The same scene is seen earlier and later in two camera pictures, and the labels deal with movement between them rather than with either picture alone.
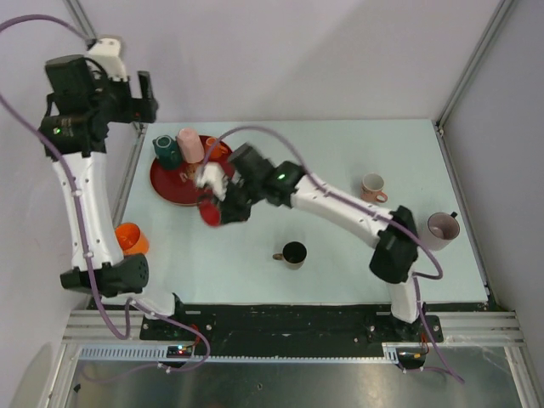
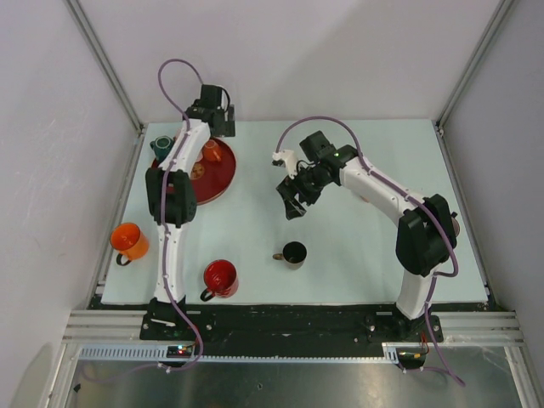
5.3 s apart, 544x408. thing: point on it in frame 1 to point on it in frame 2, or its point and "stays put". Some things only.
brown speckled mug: x=293 y=255 stays put
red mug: x=209 y=209 to x=221 y=278
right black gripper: x=229 y=212 to x=288 y=190
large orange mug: x=131 y=240 stays put
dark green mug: x=167 y=150 stays put
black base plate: x=293 y=325 stays put
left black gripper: x=138 y=110 to x=225 y=130
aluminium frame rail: x=88 y=327 stays put
